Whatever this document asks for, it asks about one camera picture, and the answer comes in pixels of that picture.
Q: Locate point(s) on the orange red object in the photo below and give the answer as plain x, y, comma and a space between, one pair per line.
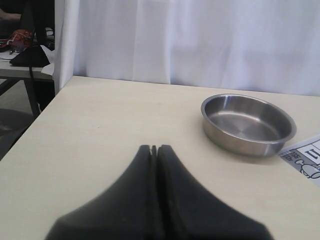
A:
20, 38

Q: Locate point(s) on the black monitor stand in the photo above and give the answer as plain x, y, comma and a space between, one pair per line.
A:
37, 17

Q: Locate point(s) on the stainless steel round bowl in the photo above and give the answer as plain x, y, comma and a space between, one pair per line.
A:
246, 125

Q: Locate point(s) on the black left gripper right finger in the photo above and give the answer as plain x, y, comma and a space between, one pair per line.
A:
190, 212

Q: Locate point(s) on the white curtain backdrop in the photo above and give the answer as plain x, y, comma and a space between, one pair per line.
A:
259, 45

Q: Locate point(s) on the grey side table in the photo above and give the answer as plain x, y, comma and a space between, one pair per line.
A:
13, 74

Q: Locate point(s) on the paper number game board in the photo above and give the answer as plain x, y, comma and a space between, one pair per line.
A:
304, 156

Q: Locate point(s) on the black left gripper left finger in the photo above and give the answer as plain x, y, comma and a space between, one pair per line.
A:
125, 211

